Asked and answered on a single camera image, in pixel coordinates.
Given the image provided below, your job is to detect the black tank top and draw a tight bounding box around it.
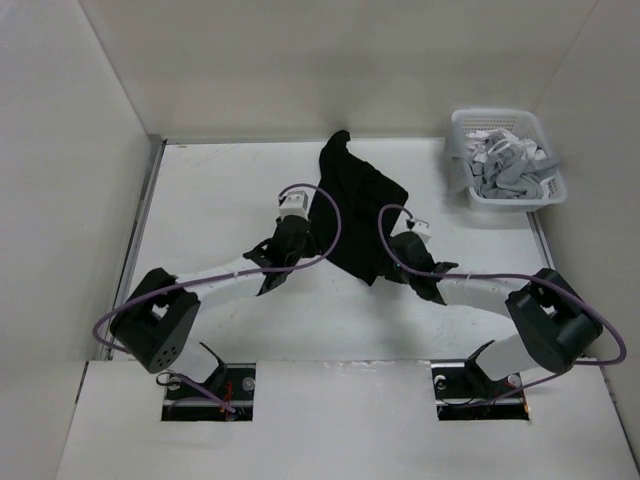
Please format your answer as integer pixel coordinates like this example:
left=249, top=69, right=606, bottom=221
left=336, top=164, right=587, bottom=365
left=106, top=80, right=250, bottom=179
left=309, top=130, right=409, bottom=286

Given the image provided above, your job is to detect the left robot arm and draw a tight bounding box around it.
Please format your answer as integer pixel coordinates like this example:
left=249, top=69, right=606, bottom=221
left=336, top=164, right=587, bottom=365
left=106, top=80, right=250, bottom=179
left=109, top=215, right=315, bottom=399

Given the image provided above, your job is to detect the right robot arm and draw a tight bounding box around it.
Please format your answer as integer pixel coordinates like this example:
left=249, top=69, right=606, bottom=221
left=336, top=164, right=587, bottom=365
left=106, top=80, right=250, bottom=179
left=384, top=231, right=604, bottom=398

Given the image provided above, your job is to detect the grey tank top pile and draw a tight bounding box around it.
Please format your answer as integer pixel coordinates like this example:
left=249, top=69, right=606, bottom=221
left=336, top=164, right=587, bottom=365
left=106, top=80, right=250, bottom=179
left=445, top=124, right=559, bottom=200

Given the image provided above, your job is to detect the white plastic laundry basket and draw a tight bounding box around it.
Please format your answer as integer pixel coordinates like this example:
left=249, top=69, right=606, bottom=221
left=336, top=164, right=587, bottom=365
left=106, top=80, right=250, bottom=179
left=444, top=108, right=567, bottom=213

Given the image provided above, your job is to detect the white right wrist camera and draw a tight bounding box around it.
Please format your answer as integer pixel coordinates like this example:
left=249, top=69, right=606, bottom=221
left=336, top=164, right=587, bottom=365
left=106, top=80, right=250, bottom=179
left=406, top=218, right=432, bottom=244

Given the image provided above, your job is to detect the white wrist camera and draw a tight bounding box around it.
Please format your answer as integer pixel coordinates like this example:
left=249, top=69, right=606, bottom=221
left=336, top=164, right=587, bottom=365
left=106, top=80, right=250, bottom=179
left=406, top=218, right=432, bottom=244
left=279, top=190, right=309, bottom=221

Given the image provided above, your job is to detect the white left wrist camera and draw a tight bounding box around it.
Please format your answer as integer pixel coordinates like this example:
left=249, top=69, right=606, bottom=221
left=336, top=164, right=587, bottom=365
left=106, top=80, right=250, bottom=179
left=279, top=190, right=309, bottom=221

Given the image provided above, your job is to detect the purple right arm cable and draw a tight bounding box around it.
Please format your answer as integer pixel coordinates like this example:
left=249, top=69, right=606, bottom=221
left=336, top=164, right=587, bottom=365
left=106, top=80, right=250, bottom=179
left=377, top=202, right=628, bottom=405

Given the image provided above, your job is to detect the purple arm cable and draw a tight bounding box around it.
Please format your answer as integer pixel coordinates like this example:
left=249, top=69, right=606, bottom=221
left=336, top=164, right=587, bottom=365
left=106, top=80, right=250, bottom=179
left=93, top=182, right=345, bottom=414
left=377, top=202, right=628, bottom=405

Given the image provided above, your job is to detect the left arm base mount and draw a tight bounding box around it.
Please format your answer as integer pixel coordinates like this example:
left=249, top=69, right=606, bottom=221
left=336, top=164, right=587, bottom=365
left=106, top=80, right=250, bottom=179
left=156, top=363, right=257, bottom=423

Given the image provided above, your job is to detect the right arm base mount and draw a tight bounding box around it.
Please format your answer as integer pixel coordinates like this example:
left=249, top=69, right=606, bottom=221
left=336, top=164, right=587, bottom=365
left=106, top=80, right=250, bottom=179
left=431, top=362, right=529, bottom=421

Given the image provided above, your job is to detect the aluminium table edge rail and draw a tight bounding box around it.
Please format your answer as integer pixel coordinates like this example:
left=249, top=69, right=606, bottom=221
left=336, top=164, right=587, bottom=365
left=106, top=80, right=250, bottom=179
left=102, top=132, right=167, bottom=361

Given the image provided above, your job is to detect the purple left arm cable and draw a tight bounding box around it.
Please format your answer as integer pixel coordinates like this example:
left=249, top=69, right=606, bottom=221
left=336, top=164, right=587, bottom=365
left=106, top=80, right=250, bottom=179
left=93, top=182, right=345, bottom=414

